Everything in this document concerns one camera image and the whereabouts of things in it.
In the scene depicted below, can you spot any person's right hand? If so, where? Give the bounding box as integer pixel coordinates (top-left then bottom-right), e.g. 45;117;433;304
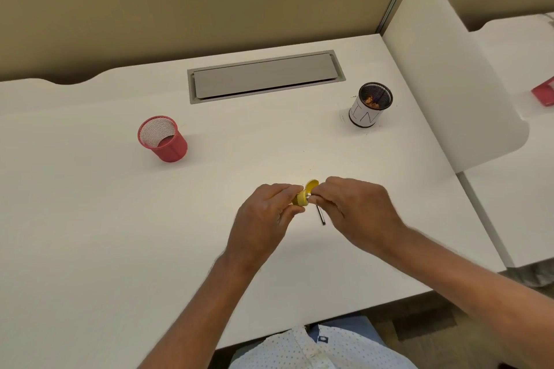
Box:
308;176;409;259

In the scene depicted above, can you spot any person's left hand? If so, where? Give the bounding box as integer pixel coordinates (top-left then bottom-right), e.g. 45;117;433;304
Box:
225;183;306;268

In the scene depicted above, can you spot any person's right forearm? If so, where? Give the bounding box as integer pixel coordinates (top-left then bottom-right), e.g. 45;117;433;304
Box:
381;226;554;369

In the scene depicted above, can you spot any person's left forearm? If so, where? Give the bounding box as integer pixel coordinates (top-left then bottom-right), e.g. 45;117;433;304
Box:
138;248;271;369

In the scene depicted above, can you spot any black mesh cup white wrap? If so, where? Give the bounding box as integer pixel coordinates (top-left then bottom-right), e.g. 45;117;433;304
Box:
348;82;394;129

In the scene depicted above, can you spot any white dotted shirt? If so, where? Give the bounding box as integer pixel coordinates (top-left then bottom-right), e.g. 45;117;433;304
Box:
228;325;418;369

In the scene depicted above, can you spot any red mesh cup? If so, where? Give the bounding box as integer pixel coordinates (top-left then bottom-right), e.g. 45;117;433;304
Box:
138;116;188;163

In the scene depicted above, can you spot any white desk divider panel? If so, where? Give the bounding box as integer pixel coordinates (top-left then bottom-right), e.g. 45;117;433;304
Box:
382;0;530;174

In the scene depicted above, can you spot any beige partition screen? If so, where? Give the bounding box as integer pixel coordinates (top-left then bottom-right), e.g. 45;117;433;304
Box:
0;0;418;85

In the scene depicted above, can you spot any red object on neighbouring desk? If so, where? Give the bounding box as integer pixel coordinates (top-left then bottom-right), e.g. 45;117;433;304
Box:
531;76;554;107

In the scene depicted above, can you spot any grey cable tray lid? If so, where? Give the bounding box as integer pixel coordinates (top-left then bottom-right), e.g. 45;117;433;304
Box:
187;50;347;105

